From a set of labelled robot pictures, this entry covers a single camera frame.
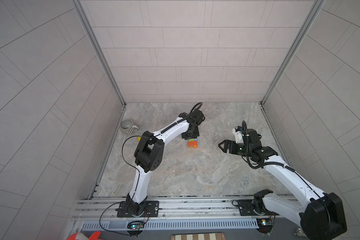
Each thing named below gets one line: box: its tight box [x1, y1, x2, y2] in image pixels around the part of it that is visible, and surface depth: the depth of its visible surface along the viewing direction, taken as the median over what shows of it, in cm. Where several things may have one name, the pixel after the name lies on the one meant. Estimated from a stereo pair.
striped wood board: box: [171, 232, 226, 240], surface depth 64 cm
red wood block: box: [188, 140, 198, 148], surface depth 93 cm
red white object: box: [66, 231, 102, 240], surface depth 61 cm
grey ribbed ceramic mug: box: [119, 119, 139, 135], surface depth 96 cm
